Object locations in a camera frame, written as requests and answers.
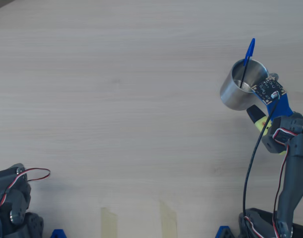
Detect right arm gray gripper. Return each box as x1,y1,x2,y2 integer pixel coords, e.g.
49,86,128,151
261,116,303,154

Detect left arm gray gripper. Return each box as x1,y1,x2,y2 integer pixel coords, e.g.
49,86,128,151
0,163,31,206

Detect yellow highlighter pen black cap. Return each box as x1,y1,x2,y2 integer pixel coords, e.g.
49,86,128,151
246,105,286,156

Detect silver metal cup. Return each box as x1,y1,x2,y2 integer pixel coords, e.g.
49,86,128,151
219,59,279,112

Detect blue ballpoint pen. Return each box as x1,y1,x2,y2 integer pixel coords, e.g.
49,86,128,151
240,38,255,89

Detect beige masking tape strip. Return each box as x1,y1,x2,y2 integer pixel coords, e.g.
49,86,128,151
101,207,118,238
159,199,178,238

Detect left arm tricolor servo wire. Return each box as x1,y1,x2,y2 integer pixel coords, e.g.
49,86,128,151
0,168,51,211

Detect arm tricolor servo wire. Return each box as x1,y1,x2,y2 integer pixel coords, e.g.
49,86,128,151
0,168,51,211
271,111,303,238

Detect right arm tricolor servo wire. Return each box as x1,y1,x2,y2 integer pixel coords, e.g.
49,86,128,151
271,111,303,238

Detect wrist camera board blue mount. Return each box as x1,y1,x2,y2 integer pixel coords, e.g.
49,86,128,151
250,76,294,118

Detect black camera cable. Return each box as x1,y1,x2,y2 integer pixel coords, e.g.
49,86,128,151
242,95,281,224

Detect blue base plate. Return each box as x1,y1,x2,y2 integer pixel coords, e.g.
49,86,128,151
50,229,68,238
214,225,233,238

